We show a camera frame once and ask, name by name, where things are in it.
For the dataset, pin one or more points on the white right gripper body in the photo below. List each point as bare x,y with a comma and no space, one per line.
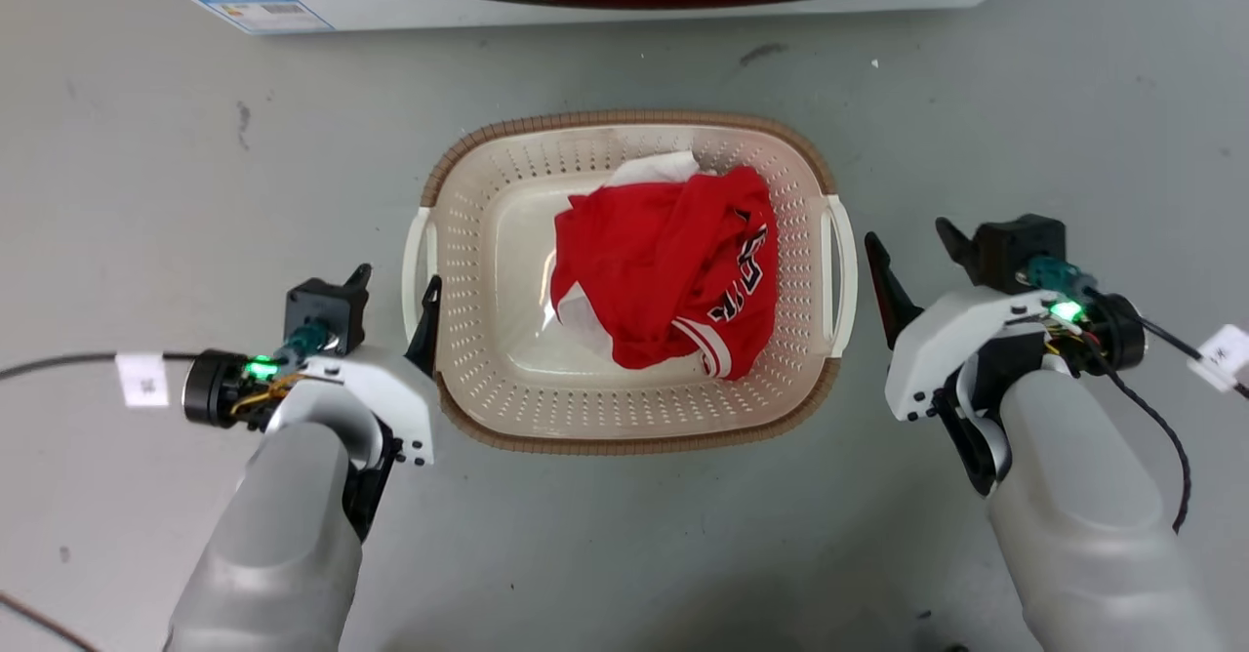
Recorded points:
942,340

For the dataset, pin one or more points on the beige plastic laundry basket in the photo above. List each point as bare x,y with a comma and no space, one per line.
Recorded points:
468,281

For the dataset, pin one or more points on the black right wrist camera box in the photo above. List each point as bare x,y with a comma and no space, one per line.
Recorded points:
1020,240

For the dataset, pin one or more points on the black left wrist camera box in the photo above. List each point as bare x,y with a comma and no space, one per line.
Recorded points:
317,310

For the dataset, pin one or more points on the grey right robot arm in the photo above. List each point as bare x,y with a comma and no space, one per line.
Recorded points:
1083,515

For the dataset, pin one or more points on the red sports jersey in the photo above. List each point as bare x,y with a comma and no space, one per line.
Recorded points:
664,262

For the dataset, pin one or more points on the white garment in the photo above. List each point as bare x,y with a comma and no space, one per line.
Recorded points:
664,169

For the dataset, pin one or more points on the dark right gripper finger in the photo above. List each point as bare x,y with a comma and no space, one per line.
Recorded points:
964,250
893,296

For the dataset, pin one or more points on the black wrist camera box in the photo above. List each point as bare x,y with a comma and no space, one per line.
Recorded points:
317,310
1020,240

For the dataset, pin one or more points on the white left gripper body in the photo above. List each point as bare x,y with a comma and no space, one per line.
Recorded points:
395,388

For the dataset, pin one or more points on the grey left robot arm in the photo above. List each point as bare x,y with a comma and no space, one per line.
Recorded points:
283,545

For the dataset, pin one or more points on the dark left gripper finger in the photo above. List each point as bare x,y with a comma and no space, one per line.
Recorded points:
360,277
427,330

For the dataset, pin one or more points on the blue white energy label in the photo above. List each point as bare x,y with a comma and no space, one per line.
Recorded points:
263,14

